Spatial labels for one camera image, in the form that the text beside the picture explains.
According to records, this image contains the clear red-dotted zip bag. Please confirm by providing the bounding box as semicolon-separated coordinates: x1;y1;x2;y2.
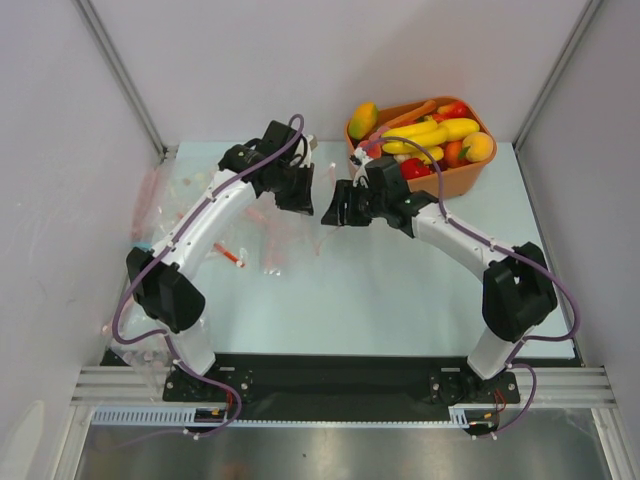
243;194;339;276

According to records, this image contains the yellow toy banana bunch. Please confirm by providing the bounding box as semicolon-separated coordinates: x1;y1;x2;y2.
382;118;481;155

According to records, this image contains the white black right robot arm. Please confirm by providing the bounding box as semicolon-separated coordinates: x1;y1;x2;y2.
321;156;558;401

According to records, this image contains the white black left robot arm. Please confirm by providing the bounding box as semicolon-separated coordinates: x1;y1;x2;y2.
126;114;316;400

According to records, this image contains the clear zip bag pile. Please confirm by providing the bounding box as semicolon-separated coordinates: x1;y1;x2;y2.
130;162;215;244

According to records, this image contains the red toy apple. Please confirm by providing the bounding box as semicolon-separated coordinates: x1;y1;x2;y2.
399;158;432;180

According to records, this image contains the orange plastic fruit basket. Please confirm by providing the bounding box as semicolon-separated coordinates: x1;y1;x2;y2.
344;96;497;198

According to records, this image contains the yellow green toy mango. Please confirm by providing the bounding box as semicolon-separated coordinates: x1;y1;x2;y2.
347;102;379;140

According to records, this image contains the orange toy carrot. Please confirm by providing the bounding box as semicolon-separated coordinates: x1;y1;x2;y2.
384;99;437;128

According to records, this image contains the yellow orange toy peach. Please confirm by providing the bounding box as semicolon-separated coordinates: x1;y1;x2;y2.
461;132;494;163

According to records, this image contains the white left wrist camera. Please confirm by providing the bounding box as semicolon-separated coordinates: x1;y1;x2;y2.
296;134;318;166

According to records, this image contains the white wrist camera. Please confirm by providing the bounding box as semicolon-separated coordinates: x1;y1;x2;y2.
296;134;318;166
349;148;373;186

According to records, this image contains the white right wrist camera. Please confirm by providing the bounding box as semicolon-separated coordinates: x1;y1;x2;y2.
349;148;373;186

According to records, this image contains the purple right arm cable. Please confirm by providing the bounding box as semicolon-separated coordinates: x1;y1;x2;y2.
381;134;581;439

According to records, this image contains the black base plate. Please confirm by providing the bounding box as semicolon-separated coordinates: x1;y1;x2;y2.
99;351;585;422

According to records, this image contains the aluminium front rail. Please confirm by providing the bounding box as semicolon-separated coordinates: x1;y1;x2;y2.
71;365;616;408

